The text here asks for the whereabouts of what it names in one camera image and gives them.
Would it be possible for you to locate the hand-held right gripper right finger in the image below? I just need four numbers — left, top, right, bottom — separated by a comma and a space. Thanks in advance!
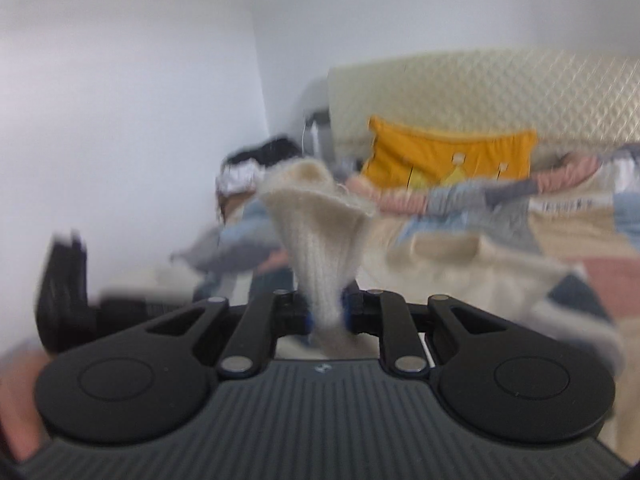
341, 281, 512, 380

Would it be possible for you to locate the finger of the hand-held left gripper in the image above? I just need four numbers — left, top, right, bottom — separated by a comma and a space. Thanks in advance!
97, 296, 203, 318

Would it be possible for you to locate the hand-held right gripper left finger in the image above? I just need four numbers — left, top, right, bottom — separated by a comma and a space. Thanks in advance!
145, 289, 315, 380

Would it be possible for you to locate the cream fluffy sweater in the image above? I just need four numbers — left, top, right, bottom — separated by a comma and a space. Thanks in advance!
260, 159, 626, 366

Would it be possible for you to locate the person's left forearm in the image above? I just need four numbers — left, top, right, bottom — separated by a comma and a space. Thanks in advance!
0, 347, 51, 463

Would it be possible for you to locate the black and white clothes pile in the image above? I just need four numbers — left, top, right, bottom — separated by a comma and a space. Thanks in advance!
215, 134, 303, 221

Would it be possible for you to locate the yellow crown pillow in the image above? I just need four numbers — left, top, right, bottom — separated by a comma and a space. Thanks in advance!
360, 115, 539, 192

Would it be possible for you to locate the patchwork quilt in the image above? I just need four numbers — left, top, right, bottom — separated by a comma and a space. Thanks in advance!
170, 144, 640, 361

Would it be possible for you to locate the cream quilted headboard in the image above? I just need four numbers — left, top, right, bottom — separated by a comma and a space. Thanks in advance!
327, 47, 640, 173

